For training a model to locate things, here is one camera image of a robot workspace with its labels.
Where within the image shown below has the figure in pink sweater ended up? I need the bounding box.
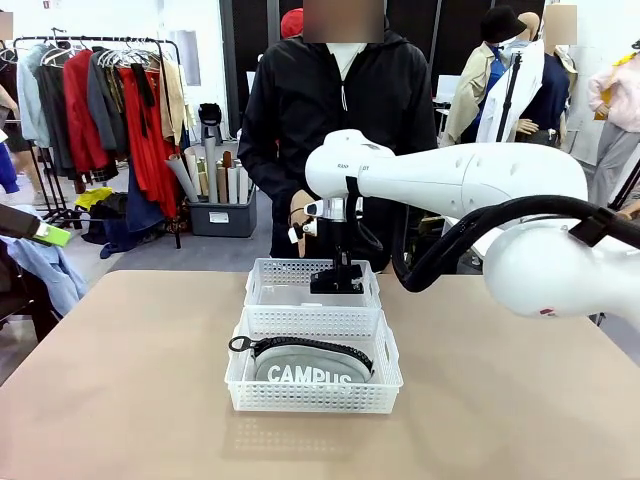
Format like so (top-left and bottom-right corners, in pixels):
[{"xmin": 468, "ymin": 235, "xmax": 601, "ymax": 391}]
[{"xmin": 584, "ymin": 39, "xmax": 640, "ymax": 207}]

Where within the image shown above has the pale grey-blue jacket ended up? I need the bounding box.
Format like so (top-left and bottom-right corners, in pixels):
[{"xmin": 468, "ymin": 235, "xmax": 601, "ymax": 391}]
[{"xmin": 16, "ymin": 44, "xmax": 51, "ymax": 150}]

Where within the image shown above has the mannequin in beige coat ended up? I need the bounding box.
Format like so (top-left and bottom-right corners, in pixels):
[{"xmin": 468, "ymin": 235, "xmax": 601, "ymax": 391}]
[{"xmin": 439, "ymin": 42, "xmax": 501, "ymax": 150}]

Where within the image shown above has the mannequin in white coat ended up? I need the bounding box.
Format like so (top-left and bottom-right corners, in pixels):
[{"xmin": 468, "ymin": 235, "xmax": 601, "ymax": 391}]
[{"xmin": 474, "ymin": 12, "xmax": 547, "ymax": 146}]

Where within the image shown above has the person in black jacket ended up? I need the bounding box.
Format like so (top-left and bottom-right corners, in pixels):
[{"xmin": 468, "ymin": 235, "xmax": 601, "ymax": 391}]
[{"xmin": 237, "ymin": 0, "xmax": 439, "ymax": 274}]

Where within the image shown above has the figure in navy top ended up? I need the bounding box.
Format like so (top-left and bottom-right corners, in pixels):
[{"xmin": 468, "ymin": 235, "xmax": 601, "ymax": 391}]
[{"xmin": 519, "ymin": 4, "xmax": 579, "ymax": 154}]

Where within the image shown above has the charcoal garment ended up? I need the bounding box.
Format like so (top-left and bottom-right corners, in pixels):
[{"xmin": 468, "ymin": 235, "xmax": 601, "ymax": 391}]
[{"xmin": 87, "ymin": 47, "xmax": 131, "ymax": 161}]

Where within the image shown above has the black object on pedestal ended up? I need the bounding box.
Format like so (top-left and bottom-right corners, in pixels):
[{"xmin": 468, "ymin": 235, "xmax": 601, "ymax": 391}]
[{"xmin": 198, "ymin": 102, "xmax": 226, "ymax": 147}]

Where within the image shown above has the black clothes pile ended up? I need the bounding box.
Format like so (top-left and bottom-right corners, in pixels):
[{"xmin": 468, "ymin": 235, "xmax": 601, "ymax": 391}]
[{"xmin": 82, "ymin": 192, "xmax": 166, "ymax": 246}]

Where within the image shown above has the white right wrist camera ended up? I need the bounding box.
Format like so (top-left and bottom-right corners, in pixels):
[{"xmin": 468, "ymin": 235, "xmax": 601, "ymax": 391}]
[{"xmin": 287, "ymin": 198, "xmax": 321, "ymax": 246}]

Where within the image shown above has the blue denim garment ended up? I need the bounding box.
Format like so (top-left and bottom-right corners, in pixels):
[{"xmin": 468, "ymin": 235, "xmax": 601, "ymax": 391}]
[{"xmin": 124, "ymin": 164, "xmax": 167, "ymax": 235}]

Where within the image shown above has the grey storage bin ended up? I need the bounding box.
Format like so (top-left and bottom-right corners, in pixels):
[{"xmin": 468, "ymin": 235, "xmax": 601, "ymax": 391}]
[{"xmin": 188, "ymin": 192, "xmax": 259, "ymax": 238}]

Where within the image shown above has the red dress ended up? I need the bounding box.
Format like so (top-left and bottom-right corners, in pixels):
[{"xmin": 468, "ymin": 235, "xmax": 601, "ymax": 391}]
[{"xmin": 118, "ymin": 67, "xmax": 181, "ymax": 220}]

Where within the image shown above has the cream paper roll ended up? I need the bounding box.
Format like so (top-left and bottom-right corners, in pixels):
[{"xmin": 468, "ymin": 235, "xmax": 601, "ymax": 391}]
[{"xmin": 183, "ymin": 145, "xmax": 205, "ymax": 200}]

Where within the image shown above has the white perforated plastic basket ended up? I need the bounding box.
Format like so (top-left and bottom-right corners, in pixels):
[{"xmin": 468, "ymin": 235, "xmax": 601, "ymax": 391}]
[
  {"xmin": 243, "ymin": 257, "xmax": 384, "ymax": 312},
  {"xmin": 223, "ymin": 305, "xmax": 405, "ymax": 415}
]

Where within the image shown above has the black stapler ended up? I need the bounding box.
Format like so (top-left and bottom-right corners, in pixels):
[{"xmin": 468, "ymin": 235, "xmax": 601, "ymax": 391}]
[{"xmin": 308, "ymin": 263, "xmax": 365, "ymax": 295}]

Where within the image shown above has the yellow garment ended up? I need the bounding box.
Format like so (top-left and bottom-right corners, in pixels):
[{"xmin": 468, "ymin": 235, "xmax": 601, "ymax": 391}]
[{"xmin": 74, "ymin": 187, "xmax": 115, "ymax": 211}]

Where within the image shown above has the person's right forearm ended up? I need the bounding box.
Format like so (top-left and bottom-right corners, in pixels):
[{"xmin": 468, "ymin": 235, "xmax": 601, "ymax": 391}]
[{"xmin": 237, "ymin": 149, "xmax": 301, "ymax": 211}]

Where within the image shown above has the grey paper roll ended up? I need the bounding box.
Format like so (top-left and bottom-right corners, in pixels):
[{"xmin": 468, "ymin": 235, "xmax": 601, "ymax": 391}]
[{"xmin": 166, "ymin": 152, "xmax": 200, "ymax": 204}]

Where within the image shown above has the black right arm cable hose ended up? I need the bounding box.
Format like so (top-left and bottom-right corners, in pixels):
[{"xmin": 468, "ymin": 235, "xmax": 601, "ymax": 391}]
[{"xmin": 392, "ymin": 194, "xmax": 640, "ymax": 295}]

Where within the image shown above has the black bucket hat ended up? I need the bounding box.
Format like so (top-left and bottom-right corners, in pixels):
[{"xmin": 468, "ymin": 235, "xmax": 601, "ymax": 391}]
[{"xmin": 480, "ymin": 4, "xmax": 529, "ymax": 45}]

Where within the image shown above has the red jacket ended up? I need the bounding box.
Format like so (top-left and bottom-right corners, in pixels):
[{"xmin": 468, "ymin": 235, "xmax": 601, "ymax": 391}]
[{"xmin": 63, "ymin": 49, "xmax": 111, "ymax": 174}]

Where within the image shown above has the person's right hand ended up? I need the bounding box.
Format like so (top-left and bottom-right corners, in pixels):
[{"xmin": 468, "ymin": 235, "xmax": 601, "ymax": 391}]
[{"xmin": 289, "ymin": 188, "xmax": 317, "ymax": 259}]

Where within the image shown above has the tall grey tube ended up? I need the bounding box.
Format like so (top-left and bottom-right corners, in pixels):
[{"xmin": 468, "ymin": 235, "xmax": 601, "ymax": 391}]
[{"xmin": 203, "ymin": 135, "xmax": 220, "ymax": 204}]

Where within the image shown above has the grey CAMPUS zipper pouch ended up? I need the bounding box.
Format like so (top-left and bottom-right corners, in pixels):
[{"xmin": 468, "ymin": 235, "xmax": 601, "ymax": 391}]
[{"xmin": 228, "ymin": 334, "xmax": 376, "ymax": 386}]

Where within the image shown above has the red cap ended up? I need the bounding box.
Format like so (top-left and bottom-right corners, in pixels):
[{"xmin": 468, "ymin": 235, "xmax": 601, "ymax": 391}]
[{"xmin": 279, "ymin": 7, "xmax": 305, "ymax": 40}]

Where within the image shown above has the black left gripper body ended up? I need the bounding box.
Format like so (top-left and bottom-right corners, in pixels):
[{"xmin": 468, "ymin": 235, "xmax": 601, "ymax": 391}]
[{"xmin": 0, "ymin": 203, "xmax": 45, "ymax": 240}]

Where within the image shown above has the black tripod pole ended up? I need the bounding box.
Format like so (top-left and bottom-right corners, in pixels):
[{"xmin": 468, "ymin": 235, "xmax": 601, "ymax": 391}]
[{"xmin": 494, "ymin": 49, "xmax": 524, "ymax": 146}]

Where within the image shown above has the dark grey garment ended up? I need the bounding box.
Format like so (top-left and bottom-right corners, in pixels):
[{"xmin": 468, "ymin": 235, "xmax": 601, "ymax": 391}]
[{"xmin": 35, "ymin": 59, "xmax": 76, "ymax": 177}]

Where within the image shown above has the light blue shirt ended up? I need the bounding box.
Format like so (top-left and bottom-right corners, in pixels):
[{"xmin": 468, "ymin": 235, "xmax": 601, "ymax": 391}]
[{"xmin": 0, "ymin": 234, "xmax": 90, "ymax": 317}]

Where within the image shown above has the black slanted pole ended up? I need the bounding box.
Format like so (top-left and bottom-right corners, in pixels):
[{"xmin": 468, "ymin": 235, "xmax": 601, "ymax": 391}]
[{"xmin": 607, "ymin": 159, "xmax": 640, "ymax": 211}]

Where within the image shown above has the white board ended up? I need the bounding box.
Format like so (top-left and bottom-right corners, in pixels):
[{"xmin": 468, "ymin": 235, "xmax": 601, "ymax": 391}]
[{"xmin": 432, "ymin": 74, "xmax": 462, "ymax": 119}]

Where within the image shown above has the beige garment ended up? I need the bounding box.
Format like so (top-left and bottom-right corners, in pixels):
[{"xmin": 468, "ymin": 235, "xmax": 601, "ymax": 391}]
[{"xmin": 159, "ymin": 59, "xmax": 189, "ymax": 147}]

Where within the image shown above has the black clothes rack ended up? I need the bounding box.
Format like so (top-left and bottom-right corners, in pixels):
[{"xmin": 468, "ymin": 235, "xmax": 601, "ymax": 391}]
[{"xmin": 9, "ymin": 35, "xmax": 184, "ymax": 250}]

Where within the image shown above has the black chair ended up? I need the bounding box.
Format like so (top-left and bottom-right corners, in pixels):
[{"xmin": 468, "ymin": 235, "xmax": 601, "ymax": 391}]
[{"xmin": 0, "ymin": 239, "xmax": 64, "ymax": 344}]

